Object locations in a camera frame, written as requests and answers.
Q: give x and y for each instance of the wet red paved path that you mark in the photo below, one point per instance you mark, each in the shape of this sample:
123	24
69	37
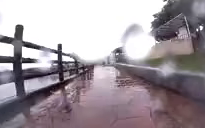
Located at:
103	100

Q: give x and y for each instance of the grey water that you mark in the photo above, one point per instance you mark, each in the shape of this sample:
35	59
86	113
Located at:
40	83

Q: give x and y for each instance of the building with sloped roof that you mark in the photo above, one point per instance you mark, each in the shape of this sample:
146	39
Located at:
166	31

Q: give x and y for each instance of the grass verge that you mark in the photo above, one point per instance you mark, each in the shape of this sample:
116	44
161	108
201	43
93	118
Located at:
190	61

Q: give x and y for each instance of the large tree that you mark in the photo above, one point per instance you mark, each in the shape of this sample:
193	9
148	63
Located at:
176	8

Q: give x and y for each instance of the tan wall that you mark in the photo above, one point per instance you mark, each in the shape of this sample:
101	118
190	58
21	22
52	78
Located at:
173	48

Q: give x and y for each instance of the low grey concrete wall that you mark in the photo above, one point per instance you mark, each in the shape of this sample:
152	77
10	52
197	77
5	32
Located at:
176	81

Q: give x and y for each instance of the dark wooden rail fence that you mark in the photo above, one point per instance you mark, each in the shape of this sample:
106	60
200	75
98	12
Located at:
18	66

